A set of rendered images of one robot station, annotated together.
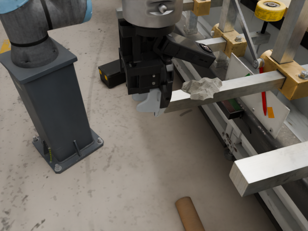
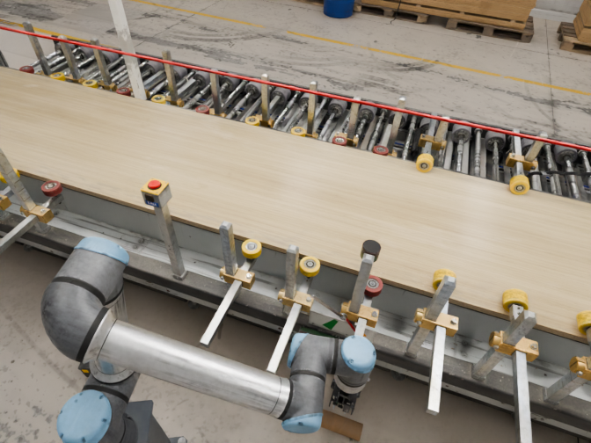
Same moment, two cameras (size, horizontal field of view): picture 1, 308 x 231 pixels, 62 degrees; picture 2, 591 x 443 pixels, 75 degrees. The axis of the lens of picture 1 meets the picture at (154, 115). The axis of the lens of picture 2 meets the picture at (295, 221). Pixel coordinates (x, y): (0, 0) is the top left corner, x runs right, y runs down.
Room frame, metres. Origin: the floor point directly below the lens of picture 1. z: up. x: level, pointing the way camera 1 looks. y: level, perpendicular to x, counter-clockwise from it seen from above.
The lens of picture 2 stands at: (0.28, 0.47, 2.12)
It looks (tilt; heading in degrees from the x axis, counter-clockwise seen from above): 46 degrees down; 304
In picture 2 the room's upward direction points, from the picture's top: 3 degrees clockwise
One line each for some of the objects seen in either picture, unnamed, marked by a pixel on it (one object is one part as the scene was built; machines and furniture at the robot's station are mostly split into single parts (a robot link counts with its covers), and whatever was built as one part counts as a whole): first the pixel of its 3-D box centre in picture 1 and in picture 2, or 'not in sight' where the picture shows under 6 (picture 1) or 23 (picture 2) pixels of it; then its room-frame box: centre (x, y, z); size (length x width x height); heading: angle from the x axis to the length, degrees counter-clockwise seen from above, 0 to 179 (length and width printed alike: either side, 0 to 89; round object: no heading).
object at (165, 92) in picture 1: (162, 87); not in sight; (0.37, -0.02, 0.91); 0.05 x 0.02 x 0.09; 17
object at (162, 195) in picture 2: not in sight; (156, 193); (1.25, -0.07, 1.18); 0.07 x 0.07 x 0.08; 17
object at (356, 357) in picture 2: not in sight; (354, 360); (0.39, 0.00, 1.14); 0.10 x 0.09 x 0.12; 28
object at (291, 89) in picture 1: (284, 72); (359, 313); (0.50, -0.31, 0.85); 0.14 x 0.06 x 0.05; 17
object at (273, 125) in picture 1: (251, 92); (340, 327); (0.54, -0.27, 0.75); 0.26 x 0.01 x 0.10; 17
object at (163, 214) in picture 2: not in sight; (170, 242); (1.25, -0.07, 0.93); 0.05 x 0.05 x 0.45; 17
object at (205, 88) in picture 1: (204, 85); not in sight; (0.42, -0.10, 0.87); 0.09 x 0.07 x 0.02; 107
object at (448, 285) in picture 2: not in sight; (427, 320); (0.28, -0.37, 0.94); 0.04 x 0.04 x 0.48; 17
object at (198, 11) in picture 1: (196, 2); (237, 276); (0.98, -0.16, 0.83); 0.14 x 0.06 x 0.05; 17
